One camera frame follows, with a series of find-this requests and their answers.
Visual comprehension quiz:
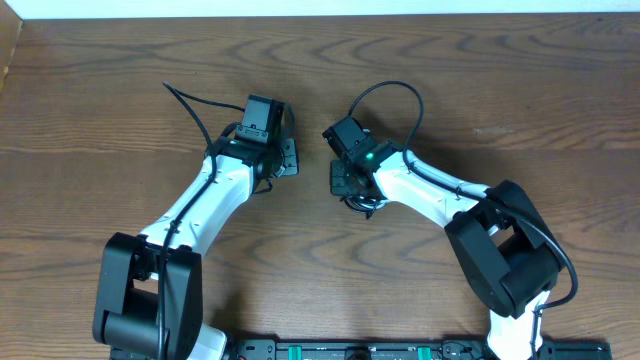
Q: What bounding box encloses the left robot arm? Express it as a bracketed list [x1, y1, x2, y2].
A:
[92, 95, 299, 360]

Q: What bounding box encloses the white usb cable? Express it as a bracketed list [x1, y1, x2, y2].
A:
[349, 197, 390, 211]

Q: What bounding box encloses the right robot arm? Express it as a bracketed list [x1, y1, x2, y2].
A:
[323, 116, 566, 359]

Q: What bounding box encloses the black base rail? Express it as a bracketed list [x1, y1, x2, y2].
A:
[109, 337, 614, 360]

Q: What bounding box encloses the right camera cable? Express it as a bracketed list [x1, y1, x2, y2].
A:
[347, 80, 580, 360]

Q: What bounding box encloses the black usb cable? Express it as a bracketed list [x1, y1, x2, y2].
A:
[341, 194, 386, 220]

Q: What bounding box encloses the left camera cable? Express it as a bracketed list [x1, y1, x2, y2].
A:
[157, 81, 249, 360]

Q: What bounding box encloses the clear tape strip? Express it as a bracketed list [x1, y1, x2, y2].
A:
[474, 126, 514, 136]

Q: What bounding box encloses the camera cable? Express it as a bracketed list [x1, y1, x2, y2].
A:
[347, 80, 580, 360]
[157, 81, 249, 360]

